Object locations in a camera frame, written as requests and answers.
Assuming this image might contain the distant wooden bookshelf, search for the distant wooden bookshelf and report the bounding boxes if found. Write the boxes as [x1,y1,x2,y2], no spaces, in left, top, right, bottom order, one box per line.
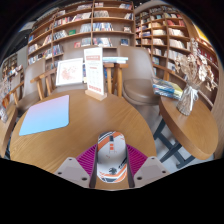
[1,53,24,84]

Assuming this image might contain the white orange sign wooden base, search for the white orange sign wooden base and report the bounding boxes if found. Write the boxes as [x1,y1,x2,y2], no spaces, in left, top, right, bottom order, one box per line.
[83,46,108,102]

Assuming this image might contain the beige armchair wooden arms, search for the beige armchair wooden arms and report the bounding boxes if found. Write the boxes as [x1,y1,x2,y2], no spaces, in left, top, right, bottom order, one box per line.
[1,59,51,114]
[113,44,168,107]
[43,44,119,99]

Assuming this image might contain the glass vase pink dried flowers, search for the glass vase pink dried flowers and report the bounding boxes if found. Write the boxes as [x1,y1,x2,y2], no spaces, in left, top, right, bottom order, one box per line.
[0,75,11,124]

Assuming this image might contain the orange white patterned computer mouse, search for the orange white patterned computer mouse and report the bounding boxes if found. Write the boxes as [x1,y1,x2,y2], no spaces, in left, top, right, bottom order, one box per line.
[96,130,129,184]

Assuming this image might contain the flat blue books on armrest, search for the flat blue books on armrest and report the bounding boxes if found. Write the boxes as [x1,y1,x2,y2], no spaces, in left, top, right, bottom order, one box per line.
[102,56,129,64]

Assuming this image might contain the wide wooden bookshelf with books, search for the wide wooden bookshelf with books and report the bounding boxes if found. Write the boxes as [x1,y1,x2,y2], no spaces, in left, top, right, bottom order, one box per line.
[25,0,136,68]

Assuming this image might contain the glass vase beige dried flowers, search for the glass vase beige dried flowers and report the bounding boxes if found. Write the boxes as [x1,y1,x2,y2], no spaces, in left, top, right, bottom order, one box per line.
[174,38,218,117]

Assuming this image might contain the white framed pink print picture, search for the white framed pink print picture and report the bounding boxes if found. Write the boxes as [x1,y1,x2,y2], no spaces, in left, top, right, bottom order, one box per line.
[55,57,84,87]

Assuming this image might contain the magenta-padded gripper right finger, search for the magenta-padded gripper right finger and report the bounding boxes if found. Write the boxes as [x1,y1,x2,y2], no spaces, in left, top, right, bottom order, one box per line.
[125,143,171,189]

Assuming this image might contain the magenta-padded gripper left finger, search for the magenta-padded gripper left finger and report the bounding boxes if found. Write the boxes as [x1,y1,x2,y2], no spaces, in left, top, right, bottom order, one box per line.
[54,143,99,190]

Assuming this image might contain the blue pink gradient mouse pad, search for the blue pink gradient mouse pad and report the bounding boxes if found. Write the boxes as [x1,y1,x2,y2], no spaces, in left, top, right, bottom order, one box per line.
[18,94,71,137]

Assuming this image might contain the stack of books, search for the stack of books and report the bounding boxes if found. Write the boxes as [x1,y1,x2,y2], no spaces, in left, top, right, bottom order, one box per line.
[152,79,184,101]

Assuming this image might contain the curved wooden bookshelf with books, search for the curved wooden bookshelf with books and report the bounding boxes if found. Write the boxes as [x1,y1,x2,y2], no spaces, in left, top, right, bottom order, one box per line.
[134,3,224,111]

